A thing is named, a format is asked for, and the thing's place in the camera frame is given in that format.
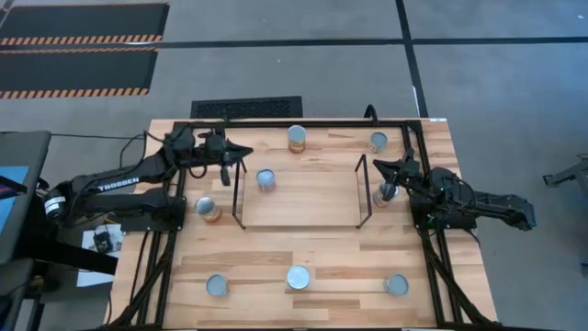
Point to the tall peaches can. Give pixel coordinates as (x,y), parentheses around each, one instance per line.
(298,277)
(297,134)

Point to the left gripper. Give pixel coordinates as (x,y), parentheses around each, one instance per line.
(206,151)

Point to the tall corn can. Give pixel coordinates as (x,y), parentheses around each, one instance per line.
(205,206)

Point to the small black electronic device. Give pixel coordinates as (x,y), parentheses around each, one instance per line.
(102,242)

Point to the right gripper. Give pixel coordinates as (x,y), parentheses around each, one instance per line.
(411,177)

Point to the black floor vent grate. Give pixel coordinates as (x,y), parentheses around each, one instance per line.
(246,107)

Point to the white paper sheet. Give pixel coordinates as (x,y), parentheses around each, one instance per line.
(89,236)

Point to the small sliced carrots can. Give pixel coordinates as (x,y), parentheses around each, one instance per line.
(396,284)

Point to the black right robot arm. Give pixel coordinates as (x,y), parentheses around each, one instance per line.
(487,209)

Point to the black aluminium rig frame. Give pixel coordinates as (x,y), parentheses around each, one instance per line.
(321,124)

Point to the black hazard-striped floor mat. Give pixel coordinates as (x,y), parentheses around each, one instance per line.
(82,20)
(73,69)

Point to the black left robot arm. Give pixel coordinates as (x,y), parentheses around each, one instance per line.
(119,184)

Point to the small tin can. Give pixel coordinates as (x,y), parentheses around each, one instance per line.
(378,139)
(217,285)

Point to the blue panel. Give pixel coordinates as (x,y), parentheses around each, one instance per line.
(11,193)

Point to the small can with red print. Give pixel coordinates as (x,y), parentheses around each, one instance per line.
(377,198)

